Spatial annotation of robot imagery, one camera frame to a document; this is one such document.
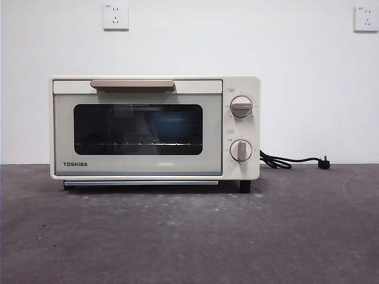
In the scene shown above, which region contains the beige oven knob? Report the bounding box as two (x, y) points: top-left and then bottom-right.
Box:
(230, 139), (253, 163)
(230, 95), (255, 118)

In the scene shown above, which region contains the metal wire oven rack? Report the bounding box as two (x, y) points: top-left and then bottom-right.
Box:
(75, 141), (203, 147)

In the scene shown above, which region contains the white wall socket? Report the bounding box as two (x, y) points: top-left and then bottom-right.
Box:
(354, 5), (379, 33)
(102, 3), (130, 31)

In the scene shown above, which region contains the cream Toshiba toaster oven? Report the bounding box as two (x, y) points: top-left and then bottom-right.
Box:
(49, 75), (261, 193)

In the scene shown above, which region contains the black power cable with plug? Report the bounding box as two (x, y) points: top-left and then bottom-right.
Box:
(259, 148), (332, 171)

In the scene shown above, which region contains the glass oven door with handle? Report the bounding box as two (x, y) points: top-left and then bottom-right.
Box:
(52, 79), (223, 177)

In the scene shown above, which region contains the blue bowl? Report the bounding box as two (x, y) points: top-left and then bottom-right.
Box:
(153, 114), (193, 143)

